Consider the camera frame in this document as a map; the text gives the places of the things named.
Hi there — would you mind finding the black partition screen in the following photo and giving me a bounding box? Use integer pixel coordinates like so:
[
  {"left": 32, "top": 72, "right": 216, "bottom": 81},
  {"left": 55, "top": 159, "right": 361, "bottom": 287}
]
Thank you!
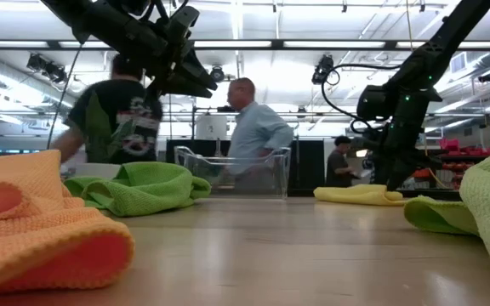
[{"left": 166, "top": 139, "right": 327, "bottom": 197}]

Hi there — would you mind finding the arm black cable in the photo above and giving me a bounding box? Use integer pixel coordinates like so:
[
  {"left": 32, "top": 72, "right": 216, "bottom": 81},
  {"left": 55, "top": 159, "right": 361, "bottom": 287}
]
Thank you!
[
  {"left": 46, "top": 42, "right": 83, "bottom": 150},
  {"left": 320, "top": 63, "right": 402, "bottom": 135}
]

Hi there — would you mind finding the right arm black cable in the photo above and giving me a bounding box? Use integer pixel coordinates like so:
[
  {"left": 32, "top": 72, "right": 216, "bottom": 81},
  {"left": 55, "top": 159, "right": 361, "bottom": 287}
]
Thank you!
[{"left": 320, "top": 63, "right": 402, "bottom": 135}]

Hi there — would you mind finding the shelf with red bins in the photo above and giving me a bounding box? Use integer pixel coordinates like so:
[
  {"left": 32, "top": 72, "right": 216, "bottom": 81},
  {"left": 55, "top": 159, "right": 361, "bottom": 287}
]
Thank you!
[{"left": 410, "top": 138, "right": 490, "bottom": 192}]

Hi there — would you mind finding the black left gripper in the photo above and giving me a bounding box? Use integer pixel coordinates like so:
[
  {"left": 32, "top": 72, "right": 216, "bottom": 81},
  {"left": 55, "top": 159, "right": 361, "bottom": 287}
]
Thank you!
[{"left": 142, "top": 25, "right": 219, "bottom": 99}]

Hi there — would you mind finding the dark green microfiber towel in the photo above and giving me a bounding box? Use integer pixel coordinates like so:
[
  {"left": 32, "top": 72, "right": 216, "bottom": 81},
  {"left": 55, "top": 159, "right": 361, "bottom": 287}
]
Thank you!
[{"left": 63, "top": 161, "right": 212, "bottom": 218}]

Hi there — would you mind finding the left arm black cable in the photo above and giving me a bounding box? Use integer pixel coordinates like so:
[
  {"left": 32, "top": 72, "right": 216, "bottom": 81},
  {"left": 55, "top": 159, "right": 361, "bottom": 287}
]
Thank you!
[{"left": 46, "top": 42, "right": 83, "bottom": 150}]

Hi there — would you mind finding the black hanging ceiling camera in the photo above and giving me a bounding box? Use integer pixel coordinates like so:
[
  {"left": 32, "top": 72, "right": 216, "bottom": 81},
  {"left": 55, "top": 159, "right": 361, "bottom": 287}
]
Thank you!
[{"left": 311, "top": 54, "right": 341, "bottom": 85}]

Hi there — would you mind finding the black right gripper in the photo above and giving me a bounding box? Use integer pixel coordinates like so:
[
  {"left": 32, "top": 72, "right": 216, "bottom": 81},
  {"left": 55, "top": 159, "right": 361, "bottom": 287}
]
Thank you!
[{"left": 355, "top": 127, "right": 442, "bottom": 191}]

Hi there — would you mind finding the person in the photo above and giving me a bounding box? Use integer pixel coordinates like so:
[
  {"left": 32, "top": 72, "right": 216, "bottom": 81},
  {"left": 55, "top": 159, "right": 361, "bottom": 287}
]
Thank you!
[
  {"left": 50, "top": 54, "right": 164, "bottom": 166},
  {"left": 223, "top": 76, "right": 294, "bottom": 196},
  {"left": 325, "top": 135, "right": 361, "bottom": 188}
]

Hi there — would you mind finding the yellow microfiber towel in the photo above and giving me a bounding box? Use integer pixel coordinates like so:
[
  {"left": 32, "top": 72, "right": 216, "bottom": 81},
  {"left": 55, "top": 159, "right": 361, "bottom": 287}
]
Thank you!
[{"left": 312, "top": 184, "right": 407, "bottom": 207}]

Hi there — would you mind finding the round black ceiling light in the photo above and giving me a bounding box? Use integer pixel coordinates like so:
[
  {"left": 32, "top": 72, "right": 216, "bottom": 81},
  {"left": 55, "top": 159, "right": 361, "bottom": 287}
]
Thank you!
[{"left": 209, "top": 65, "right": 226, "bottom": 84}]

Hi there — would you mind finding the orange microfiber towel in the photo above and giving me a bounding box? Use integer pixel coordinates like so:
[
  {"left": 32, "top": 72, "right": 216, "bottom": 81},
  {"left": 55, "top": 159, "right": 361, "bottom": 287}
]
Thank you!
[{"left": 0, "top": 149, "right": 135, "bottom": 298}]

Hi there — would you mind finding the clear plastic bin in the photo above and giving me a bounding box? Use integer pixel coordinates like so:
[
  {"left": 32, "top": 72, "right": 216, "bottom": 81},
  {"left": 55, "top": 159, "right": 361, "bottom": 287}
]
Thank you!
[{"left": 174, "top": 145, "right": 292, "bottom": 200}]

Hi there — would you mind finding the yellow hanging cable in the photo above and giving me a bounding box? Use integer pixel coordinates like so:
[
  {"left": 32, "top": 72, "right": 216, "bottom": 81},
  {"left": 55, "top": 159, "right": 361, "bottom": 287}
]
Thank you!
[{"left": 405, "top": 0, "right": 414, "bottom": 53}]

